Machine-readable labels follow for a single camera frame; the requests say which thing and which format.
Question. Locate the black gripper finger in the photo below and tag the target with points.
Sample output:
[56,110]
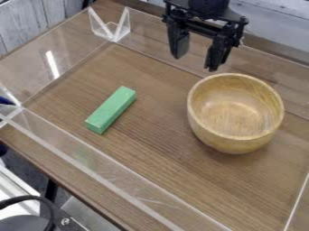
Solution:
[179,36]
[219,52]

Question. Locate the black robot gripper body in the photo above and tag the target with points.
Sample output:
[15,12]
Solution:
[208,17]

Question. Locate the green rectangular block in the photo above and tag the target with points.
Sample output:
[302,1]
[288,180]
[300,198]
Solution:
[106,114]

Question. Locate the light wooden bowl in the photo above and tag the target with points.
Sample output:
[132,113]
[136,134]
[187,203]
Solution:
[235,112]

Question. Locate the black table leg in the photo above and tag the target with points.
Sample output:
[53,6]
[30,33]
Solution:
[52,190]

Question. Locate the clear acrylic corner bracket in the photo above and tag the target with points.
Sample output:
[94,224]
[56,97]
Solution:
[110,31]

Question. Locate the clear acrylic barrier wall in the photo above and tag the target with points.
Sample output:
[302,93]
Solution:
[148,159]

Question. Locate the metal base plate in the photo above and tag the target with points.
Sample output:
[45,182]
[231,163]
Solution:
[85,215]

